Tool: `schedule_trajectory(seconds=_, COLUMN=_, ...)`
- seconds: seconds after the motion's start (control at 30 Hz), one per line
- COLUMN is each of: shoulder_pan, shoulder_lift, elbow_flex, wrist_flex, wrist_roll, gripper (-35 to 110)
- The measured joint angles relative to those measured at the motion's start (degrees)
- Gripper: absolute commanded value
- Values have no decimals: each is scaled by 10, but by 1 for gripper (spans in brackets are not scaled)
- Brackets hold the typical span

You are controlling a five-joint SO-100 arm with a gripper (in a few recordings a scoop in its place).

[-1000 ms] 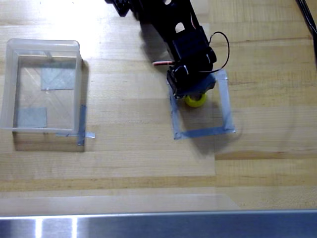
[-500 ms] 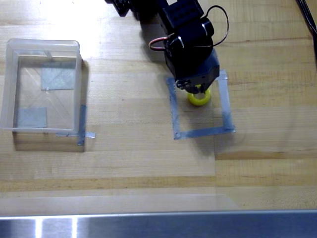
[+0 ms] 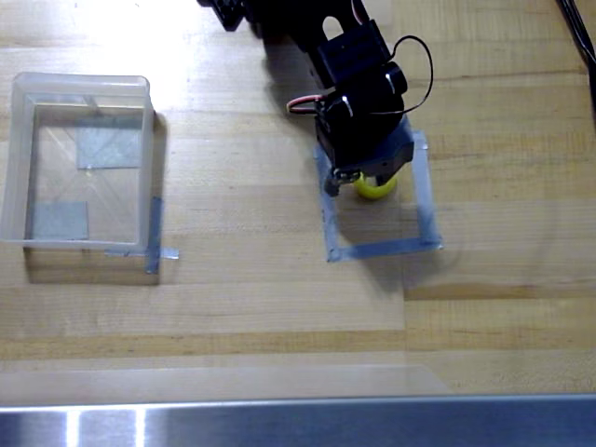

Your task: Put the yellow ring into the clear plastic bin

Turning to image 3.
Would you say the yellow ring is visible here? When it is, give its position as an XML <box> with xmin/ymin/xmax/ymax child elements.
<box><xmin>353</xmin><ymin>171</ymin><xmax>400</xmax><ymax>202</ymax></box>

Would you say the clear plastic container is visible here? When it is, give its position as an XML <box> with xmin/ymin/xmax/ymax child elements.
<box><xmin>0</xmin><ymin>72</ymin><xmax>155</xmax><ymax>248</ymax></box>

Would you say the large grey tape patch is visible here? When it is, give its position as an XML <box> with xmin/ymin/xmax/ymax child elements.
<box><xmin>75</xmin><ymin>115</ymin><xmax>142</xmax><ymax>169</ymax></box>

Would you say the small grey tape patch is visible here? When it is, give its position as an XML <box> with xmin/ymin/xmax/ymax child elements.
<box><xmin>32</xmin><ymin>200</ymin><xmax>90</xmax><ymax>242</ymax></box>

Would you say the red white servo wire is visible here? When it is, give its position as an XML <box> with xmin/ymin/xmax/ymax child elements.
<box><xmin>285</xmin><ymin>94</ymin><xmax>328</xmax><ymax>115</ymax></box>

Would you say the thin black wire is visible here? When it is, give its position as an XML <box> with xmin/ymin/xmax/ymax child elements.
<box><xmin>372</xmin><ymin>35</ymin><xmax>435</xmax><ymax>117</ymax></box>

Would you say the thick black cable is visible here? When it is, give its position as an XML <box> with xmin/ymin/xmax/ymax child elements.
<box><xmin>556</xmin><ymin>0</ymin><xmax>596</xmax><ymax>117</ymax></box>

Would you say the metal table edge rail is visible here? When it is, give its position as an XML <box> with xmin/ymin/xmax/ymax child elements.
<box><xmin>0</xmin><ymin>394</ymin><xmax>596</xmax><ymax>447</ymax></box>

